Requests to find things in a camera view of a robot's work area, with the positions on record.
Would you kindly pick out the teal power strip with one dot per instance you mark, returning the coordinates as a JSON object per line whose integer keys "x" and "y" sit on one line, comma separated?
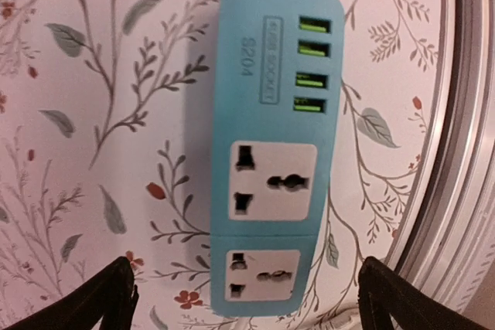
{"x": 276, "y": 103}

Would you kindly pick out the floral patterned table mat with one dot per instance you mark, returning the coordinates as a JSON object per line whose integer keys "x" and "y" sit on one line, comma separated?
{"x": 105, "y": 145}

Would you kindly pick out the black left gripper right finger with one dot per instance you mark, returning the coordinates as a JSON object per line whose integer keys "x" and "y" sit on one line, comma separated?
{"x": 385, "y": 299}

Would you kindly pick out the aluminium front rail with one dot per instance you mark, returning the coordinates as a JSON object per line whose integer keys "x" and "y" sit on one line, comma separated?
{"x": 445, "y": 242}

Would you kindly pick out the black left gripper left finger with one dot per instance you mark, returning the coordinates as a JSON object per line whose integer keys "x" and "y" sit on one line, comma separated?
{"x": 108, "y": 299}

